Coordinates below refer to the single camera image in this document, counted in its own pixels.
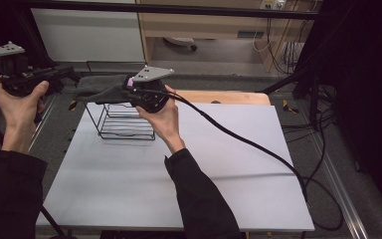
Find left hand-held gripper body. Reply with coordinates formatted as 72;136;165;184
0;41;53;98

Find person's left hand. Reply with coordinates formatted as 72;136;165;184
0;75;51;134

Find hanging black cables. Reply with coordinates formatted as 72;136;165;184
267;18;305;76

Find aluminium floor rail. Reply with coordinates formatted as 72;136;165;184
28;94;60;153
310;132;370;239

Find black metal frame bar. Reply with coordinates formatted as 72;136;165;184
21;0;320;21

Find person's right hand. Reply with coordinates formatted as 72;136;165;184
135;84;184;147

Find wooden table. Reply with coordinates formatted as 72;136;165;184
172;89;272;107

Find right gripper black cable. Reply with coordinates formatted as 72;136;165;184
138;88;345;232

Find white hanging cable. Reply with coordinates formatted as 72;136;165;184
252;18;273;54

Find white cabinet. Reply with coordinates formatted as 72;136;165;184
31;7;146;68

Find white table mat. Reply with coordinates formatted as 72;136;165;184
35;102;315;233

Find white power strip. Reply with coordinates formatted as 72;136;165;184
260;0;287;11

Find office chair base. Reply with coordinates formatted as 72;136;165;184
162;36;199;52

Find bundle of black floor cables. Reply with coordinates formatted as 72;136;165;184
280;83;339;144

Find light wooden desk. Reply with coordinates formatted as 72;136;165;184
135;0;316;74

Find black wire rack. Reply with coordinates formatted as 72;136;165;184
84;60;157;141

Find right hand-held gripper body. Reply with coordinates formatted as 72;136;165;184
123;65;175;115

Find black metal frame leg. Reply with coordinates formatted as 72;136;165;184
261;68;322;131
13;9;93;124

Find dark grey towel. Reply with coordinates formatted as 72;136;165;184
72;74;131;105

